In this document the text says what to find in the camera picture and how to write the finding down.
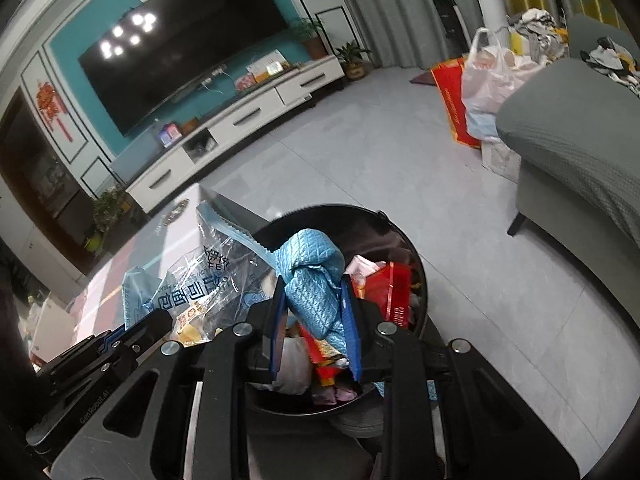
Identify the black round trash bin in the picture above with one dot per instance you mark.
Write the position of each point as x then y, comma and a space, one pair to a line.
380, 240

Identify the blue plastic bag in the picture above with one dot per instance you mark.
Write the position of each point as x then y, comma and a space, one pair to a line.
480, 127

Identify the red yellow snack wrapper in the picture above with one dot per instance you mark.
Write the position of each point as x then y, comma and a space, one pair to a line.
325, 360

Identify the pink wrapper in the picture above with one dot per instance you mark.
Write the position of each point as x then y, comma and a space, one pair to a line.
362, 267

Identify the clothes heap on sofa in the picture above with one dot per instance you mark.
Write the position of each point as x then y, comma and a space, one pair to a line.
615, 60

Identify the red wall ornament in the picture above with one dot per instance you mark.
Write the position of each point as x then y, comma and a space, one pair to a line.
50, 105

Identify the small blue red box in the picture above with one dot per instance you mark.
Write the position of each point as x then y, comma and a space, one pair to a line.
170, 135

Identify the red shopping bag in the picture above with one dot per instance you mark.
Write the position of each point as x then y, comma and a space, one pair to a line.
452, 105

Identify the small red packet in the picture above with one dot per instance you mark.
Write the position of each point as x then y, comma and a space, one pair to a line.
245, 82

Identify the small potted plant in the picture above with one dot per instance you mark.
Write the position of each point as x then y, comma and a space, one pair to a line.
352, 57

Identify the blue quilted wrapper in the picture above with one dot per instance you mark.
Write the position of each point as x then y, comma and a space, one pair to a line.
310, 285

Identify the white paper roll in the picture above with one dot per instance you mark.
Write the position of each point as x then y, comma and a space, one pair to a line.
490, 7

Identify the clear plastic wrapper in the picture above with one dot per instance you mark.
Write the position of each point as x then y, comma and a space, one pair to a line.
215, 280

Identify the grey sofa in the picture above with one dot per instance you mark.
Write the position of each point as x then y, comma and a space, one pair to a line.
575, 150

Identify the black television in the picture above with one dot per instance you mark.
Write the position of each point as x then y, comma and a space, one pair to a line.
185, 45

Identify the leafy potted plant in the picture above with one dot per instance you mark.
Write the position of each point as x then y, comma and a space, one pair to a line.
107, 210

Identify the tall potted plant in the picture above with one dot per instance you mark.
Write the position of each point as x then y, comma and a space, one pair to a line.
310, 35

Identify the grey curtain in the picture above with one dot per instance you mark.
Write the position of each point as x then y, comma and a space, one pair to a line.
400, 5

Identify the desk calendar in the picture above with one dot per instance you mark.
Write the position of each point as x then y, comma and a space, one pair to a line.
265, 67

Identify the black tower appliance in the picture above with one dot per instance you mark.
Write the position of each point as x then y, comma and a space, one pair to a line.
445, 17

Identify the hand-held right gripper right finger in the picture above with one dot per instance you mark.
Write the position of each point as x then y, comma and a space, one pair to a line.
350, 330

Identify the white cardboard box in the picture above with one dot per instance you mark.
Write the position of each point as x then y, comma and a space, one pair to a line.
500, 157

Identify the large white plastic bag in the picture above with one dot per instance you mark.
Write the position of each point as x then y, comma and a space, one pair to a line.
487, 82

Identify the red cigarette box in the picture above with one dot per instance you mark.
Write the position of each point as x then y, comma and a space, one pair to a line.
395, 290

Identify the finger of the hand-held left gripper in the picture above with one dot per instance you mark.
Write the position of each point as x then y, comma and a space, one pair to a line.
147, 327

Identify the pile of clothes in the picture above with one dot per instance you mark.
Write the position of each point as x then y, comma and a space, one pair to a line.
535, 27

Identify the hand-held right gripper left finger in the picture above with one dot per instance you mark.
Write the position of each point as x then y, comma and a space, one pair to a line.
277, 330

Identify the white television cabinet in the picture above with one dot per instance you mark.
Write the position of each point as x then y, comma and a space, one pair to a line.
240, 120

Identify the dark display cabinet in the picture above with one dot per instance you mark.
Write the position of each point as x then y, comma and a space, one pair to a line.
35, 170

